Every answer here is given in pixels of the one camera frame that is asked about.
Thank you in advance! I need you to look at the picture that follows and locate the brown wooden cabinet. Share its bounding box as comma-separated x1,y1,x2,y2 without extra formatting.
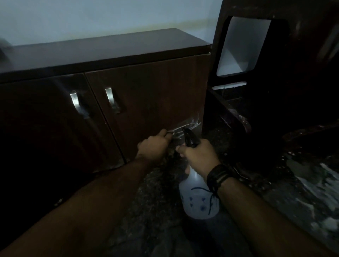
0,28,212,186

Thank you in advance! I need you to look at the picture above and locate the person's right hand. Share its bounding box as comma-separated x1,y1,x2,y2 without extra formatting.
176,138,222,182

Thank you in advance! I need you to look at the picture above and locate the black mesh chair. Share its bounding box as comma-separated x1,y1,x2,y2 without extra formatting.
202,0,339,173

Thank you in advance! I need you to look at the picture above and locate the checkered cleaning cloth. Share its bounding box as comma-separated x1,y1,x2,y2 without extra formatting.
164,133,186,161

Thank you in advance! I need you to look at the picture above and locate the silver cabinet door handle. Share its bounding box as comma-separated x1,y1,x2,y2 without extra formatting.
105,87,121,115
70,91,90,119

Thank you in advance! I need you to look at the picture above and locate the white spray bottle black trigger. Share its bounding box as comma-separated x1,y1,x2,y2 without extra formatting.
179,128,220,220

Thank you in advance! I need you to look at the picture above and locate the person's left hand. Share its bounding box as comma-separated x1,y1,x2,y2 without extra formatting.
135,129,174,166

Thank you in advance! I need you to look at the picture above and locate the black wristwatch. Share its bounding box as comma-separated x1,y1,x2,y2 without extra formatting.
206,163,233,198

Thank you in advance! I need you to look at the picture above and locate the person's left forearm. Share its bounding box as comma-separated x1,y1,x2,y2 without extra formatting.
0,157,151,257

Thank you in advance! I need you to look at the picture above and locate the person's right forearm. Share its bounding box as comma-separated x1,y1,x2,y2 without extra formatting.
218,177,334,257

